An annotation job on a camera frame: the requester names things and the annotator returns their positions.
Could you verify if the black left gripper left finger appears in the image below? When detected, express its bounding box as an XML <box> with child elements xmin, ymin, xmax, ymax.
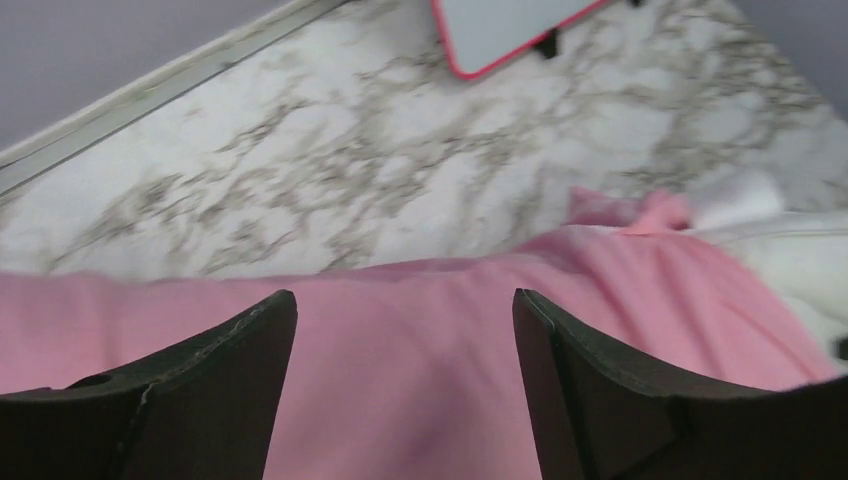
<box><xmin>1</xmin><ymin>290</ymin><xmax>297</xmax><ymax>479</ymax></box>

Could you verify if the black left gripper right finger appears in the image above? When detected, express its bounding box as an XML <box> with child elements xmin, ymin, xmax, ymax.
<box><xmin>513</xmin><ymin>289</ymin><xmax>847</xmax><ymax>480</ymax></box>

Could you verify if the white pillow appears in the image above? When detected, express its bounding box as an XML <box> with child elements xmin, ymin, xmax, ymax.
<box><xmin>686</xmin><ymin>170</ymin><xmax>847</xmax><ymax>363</ymax></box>

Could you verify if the pink-framed whiteboard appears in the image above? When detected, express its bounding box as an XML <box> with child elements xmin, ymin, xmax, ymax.
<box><xmin>430</xmin><ymin>0</ymin><xmax>608</xmax><ymax>80</ymax></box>

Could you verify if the aluminium table frame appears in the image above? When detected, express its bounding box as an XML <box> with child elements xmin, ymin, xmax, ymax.
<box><xmin>1</xmin><ymin>0</ymin><xmax>344</xmax><ymax>194</ymax></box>

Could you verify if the pink pillowcase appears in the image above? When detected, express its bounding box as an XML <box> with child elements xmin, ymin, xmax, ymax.
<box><xmin>1</xmin><ymin>189</ymin><xmax>838</xmax><ymax>479</ymax></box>

